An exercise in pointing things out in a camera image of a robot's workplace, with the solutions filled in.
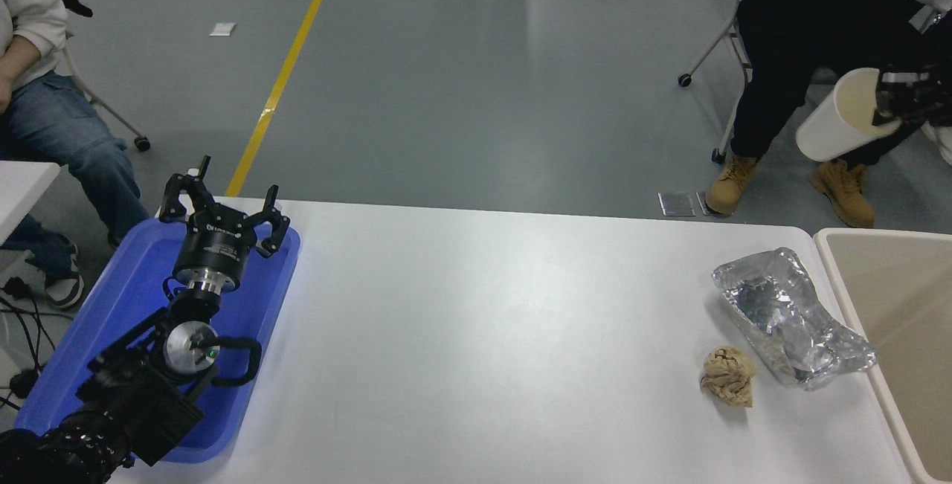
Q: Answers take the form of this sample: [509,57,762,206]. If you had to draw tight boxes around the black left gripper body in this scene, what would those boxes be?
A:
[173,210,257,278]

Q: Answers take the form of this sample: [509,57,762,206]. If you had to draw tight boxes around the white paper cup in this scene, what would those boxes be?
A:
[795,68,904,164]

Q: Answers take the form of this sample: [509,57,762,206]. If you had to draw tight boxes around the blue plastic tray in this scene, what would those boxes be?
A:
[13,218,301,464]

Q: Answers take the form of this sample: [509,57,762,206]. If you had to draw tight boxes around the grey wheeled chair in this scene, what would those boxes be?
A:
[19,0,151,152]

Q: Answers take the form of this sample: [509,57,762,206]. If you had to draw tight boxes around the seated person with tan boots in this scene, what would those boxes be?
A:
[704,0,934,229]

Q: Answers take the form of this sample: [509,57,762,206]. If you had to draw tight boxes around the seated person in jeans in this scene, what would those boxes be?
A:
[0,0,153,312]

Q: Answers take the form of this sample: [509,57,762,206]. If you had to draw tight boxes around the small white side table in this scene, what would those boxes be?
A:
[0,161,60,269]

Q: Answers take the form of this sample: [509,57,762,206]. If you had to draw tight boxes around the white wheeled chair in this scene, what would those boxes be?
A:
[678,0,841,165]

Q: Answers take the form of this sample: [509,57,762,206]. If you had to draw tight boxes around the large pale bin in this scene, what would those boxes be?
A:
[813,228,952,484]

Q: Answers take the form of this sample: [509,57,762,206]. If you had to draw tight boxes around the crumpled silver foil tray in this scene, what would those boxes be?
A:
[712,247,879,391]

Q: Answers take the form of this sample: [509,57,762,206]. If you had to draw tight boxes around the crumpled tan paper ball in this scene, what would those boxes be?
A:
[699,346,757,408]

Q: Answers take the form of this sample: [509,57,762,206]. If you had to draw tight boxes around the black floor cable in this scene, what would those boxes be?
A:
[0,294,75,410]

